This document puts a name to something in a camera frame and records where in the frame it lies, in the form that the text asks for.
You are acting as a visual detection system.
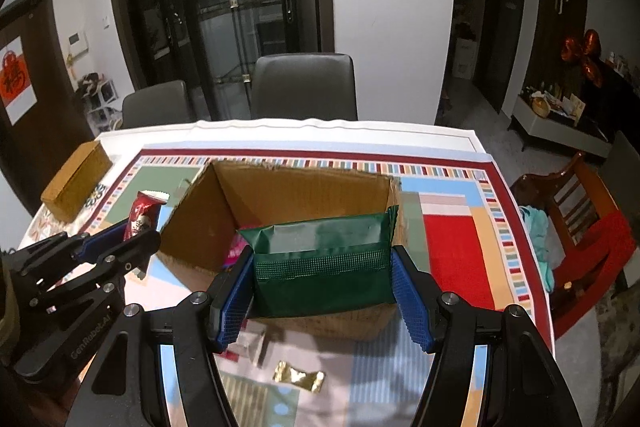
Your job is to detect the low white cabinet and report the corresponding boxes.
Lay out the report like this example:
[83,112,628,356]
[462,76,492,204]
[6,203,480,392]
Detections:
[507,93,613,158]

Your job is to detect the dark wardrobe with handles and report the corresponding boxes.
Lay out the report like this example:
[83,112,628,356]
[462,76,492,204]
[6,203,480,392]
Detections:
[527,0,588,102]

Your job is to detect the colourful patterned table mat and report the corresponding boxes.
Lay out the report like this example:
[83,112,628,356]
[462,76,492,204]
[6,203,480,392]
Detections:
[60,149,553,427]

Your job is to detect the white shoe rack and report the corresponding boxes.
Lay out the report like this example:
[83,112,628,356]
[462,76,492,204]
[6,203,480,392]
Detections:
[77,73,123,135]

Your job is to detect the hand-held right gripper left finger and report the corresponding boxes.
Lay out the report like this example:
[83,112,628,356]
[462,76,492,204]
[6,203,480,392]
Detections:
[67,247,256,427]

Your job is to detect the white box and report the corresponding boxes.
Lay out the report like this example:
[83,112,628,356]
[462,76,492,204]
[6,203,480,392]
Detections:
[452,24,477,80]

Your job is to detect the red and white door poster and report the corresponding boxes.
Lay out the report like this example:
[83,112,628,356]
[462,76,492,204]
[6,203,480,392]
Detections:
[0,36,38,125]

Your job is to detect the dark red snack packet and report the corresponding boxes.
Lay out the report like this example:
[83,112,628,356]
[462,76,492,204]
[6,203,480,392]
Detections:
[122,190,168,280]

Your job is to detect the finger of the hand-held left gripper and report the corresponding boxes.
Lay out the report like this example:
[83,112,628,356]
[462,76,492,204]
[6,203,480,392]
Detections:
[5,222,132,295]
[37,229,162,310]

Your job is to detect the dark green snack packet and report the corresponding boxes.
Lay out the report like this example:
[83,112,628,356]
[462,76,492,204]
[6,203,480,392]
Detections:
[237,205,399,319]

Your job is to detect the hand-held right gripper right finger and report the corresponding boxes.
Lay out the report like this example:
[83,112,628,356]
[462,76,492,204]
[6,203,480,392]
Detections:
[391,246,583,427]

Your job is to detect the large grey dining chair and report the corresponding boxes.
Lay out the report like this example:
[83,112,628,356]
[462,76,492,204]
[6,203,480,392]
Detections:
[250,53,359,122]

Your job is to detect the red foil balloons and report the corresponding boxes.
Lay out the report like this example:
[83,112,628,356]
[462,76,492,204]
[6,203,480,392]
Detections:
[560,29,606,88]

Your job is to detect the pink snack packet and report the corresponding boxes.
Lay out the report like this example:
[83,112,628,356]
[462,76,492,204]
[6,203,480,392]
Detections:
[224,243,249,269]

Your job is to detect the small grey dining chair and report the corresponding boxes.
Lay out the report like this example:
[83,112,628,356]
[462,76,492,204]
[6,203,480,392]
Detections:
[121,80,192,129]

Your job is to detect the dark framed glass door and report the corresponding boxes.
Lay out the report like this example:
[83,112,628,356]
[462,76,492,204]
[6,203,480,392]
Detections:
[107,0,335,120]

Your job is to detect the teal cloth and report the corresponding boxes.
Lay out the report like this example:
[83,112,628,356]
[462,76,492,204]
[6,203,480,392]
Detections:
[519,205,556,293]

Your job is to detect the red wooden chair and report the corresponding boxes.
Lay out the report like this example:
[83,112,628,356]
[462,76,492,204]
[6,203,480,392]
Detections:
[510,151,638,338]

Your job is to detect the gold candy wrapper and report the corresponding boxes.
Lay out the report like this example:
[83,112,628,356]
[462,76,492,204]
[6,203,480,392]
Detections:
[272,361,326,393]

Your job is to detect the clear plastic wrapper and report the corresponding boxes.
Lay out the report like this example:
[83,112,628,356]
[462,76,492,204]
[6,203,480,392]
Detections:
[220,331,268,365]

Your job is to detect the dark brown wooden door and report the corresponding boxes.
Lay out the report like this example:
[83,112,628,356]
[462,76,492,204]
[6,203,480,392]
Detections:
[0,0,96,218]

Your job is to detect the brown cardboard box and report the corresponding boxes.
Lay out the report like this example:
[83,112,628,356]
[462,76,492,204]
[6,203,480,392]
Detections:
[159,159,408,340]

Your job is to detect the dark hallway door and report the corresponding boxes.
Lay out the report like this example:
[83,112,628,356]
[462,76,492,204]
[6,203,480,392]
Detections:
[475,0,527,115]

